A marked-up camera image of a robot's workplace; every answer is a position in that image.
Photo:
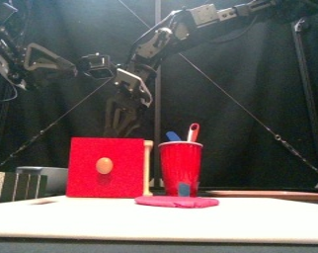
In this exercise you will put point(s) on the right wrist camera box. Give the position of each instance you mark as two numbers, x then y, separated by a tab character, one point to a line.
98	67

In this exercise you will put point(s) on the light blue bowl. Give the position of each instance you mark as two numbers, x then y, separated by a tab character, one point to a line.
51	179

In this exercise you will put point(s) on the white cutting board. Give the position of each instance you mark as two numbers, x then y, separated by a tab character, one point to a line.
122	220

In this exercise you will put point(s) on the blue plastic utensil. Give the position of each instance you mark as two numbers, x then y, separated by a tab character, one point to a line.
173	136

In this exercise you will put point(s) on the vertical metal frame post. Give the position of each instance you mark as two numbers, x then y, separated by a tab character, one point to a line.
158	131

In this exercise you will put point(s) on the black slanted frame strut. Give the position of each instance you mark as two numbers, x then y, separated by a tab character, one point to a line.
306	85

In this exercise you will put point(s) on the pink play dough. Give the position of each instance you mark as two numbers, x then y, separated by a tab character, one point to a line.
178	201

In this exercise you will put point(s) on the red-fronted wooden drawer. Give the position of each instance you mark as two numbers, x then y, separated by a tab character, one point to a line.
122	184

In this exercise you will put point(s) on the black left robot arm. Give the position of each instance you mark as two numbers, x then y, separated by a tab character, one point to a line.
0	36

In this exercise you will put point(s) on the red plastic cup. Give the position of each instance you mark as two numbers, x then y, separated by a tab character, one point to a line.
181	164

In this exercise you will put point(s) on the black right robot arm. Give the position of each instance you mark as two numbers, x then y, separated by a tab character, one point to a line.
201	16

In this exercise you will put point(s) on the black backdrop cloth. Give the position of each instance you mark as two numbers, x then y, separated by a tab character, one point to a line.
236	158

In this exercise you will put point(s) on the brown flat tray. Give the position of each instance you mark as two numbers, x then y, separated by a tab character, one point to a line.
270	195

